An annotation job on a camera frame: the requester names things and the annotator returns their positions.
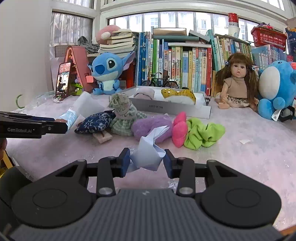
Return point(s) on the miniature black bicycle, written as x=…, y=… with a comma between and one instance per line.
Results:
x=160, y=82

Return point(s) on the small wooden block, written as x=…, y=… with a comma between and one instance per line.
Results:
x=102, y=136

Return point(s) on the brown haired baby doll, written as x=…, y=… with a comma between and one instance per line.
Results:
x=238, y=83

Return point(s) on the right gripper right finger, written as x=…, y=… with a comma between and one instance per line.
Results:
x=225, y=195

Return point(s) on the yellow sequin plush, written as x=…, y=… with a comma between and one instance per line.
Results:
x=184, y=96

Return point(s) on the pink mushroom plush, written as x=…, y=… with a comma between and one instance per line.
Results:
x=105, y=33

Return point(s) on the red wooden house model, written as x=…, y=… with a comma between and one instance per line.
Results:
x=79, y=70

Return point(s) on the row of upright books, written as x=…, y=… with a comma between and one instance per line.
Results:
x=192, y=60

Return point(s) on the pale pink plush toy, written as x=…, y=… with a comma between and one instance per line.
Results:
x=145, y=92

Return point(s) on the blue round plush toy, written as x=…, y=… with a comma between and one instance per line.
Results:
x=276, y=87

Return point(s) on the red white cup stack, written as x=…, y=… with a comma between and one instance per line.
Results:
x=233, y=25

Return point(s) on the purple plush monster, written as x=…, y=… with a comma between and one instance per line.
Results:
x=142, y=127

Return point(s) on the green plaid cloth doll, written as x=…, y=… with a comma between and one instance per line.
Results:
x=125, y=115

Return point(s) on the stack of lying books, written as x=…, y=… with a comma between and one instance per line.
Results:
x=123, y=42

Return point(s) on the blue Stitch plush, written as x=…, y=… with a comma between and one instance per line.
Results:
x=106, y=70

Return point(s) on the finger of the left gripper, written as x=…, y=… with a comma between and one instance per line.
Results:
x=18, y=125

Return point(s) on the dark blue floral pouch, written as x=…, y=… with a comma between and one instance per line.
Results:
x=96, y=123

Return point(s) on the pink plush piece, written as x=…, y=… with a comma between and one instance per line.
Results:
x=180, y=129

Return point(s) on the red plastic basket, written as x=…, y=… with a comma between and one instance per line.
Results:
x=265, y=36

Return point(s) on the smartphone on stand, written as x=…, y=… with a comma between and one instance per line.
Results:
x=63, y=80

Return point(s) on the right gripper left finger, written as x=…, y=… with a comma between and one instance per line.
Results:
x=67, y=195

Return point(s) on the grey cloth bundle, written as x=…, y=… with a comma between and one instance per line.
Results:
x=89, y=47

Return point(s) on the white shallow cardboard box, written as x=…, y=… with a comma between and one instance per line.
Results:
x=200, y=110

